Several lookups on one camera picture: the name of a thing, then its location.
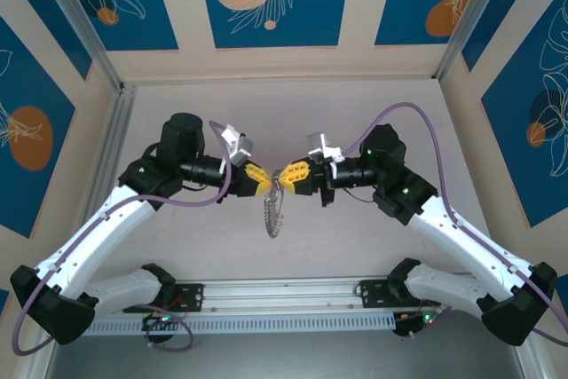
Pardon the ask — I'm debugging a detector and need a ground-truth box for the small LED circuit board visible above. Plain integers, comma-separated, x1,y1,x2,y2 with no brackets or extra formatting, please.
397,310,438,327
141,312,174,331

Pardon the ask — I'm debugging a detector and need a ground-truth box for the white slotted cable duct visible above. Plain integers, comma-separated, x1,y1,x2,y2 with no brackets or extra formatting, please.
83,312,397,336

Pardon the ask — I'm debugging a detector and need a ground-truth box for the aluminium table edge rail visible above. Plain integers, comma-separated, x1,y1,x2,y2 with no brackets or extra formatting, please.
99,83,137,185

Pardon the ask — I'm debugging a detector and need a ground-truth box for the aluminium frame post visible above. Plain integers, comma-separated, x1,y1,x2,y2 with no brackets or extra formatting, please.
433,0,519,82
33,0,124,92

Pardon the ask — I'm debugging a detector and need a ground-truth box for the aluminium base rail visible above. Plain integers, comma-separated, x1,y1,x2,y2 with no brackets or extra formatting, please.
201,279,363,314

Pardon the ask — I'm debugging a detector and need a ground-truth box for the silver beaded chain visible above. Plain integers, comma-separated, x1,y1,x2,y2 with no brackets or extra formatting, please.
262,178,285,241

